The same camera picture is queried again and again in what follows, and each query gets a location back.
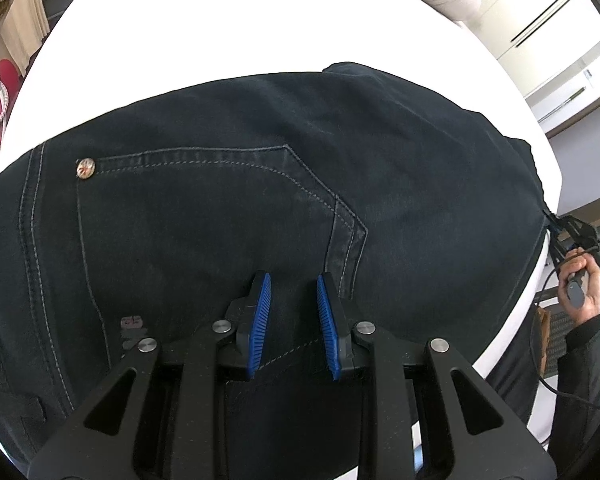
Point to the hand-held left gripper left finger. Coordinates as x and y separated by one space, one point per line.
259 320

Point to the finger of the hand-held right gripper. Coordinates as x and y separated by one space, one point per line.
555 227

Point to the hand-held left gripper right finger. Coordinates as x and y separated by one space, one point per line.
329 330

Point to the dark denim pants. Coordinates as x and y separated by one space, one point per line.
220 200

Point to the person's right forearm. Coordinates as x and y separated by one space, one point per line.
582 390

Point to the person's right hand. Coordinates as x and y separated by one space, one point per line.
592 292

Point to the brown and black chair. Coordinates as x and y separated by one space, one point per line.
552 335

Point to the white wardrobe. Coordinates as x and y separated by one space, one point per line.
545 25

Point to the white bed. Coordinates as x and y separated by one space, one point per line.
220 30

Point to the beige curtain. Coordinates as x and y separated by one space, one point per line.
22 15

